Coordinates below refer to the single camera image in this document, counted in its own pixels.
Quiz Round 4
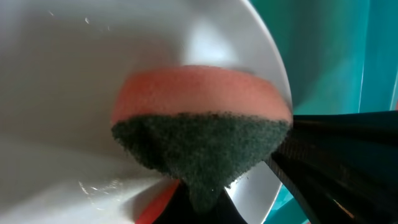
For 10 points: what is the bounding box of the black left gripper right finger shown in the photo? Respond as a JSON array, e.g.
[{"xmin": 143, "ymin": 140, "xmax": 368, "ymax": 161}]
[{"xmin": 266, "ymin": 111, "xmax": 397, "ymax": 224}]

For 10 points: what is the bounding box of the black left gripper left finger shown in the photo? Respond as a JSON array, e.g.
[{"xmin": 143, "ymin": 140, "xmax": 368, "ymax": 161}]
[{"xmin": 152, "ymin": 182, "xmax": 248, "ymax": 224}]

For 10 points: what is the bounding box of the pink green sponge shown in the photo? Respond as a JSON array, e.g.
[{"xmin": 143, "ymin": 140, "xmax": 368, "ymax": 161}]
[{"xmin": 111, "ymin": 65, "xmax": 293, "ymax": 223}]

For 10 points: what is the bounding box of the light blue plate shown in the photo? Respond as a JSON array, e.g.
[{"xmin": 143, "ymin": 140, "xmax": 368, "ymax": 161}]
[{"xmin": 1, "ymin": 0, "xmax": 292, "ymax": 223}]

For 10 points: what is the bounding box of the blue plastic tray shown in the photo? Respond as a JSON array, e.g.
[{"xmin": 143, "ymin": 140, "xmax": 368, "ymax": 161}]
[{"xmin": 248, "ymin": 0, "xmax": 398, "ymax": 224}]

